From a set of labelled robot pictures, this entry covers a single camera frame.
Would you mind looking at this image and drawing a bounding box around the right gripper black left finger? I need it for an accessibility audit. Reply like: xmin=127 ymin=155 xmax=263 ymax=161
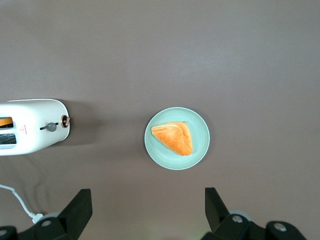
xmin=0 ymin=188 xmax=93 ymax=240

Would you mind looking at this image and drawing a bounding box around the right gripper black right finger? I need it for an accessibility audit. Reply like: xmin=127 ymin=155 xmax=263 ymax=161
xmin=202 ymin=187 xmax=308 ymax=240

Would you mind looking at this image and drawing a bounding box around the white two-slot toaster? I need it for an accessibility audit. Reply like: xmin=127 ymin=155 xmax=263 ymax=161
xmin=0 ymin=98 xmax=72 ymax=157

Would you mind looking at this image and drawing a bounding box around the copper toaster dial knob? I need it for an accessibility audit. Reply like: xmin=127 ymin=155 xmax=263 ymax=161
xmin=60 ymin=114 xmax=72 ymax=129

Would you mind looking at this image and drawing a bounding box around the pale green round plate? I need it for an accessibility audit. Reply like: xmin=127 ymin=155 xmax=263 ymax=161
xmin=144 ymin=106 xmax=211 ymax=171

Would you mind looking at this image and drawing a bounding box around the triangular orange bread piece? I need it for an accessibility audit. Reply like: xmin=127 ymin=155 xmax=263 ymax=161
xmin=150 ymin=120 xmax=194 ymax=157

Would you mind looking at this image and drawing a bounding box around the bread slice with orange crust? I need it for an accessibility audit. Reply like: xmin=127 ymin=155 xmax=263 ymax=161
xmin=0 ymin=116 xmax=14 ymax=129

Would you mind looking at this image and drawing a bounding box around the brown table cover mat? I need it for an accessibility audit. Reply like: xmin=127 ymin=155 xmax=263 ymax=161
xmin=0 ymin=0 xmax=320 ymax=240

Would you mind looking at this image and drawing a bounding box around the white toaster power cord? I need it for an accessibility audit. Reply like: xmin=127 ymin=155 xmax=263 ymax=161
xmin=0 ymin=184 xmax=45 ymax=224

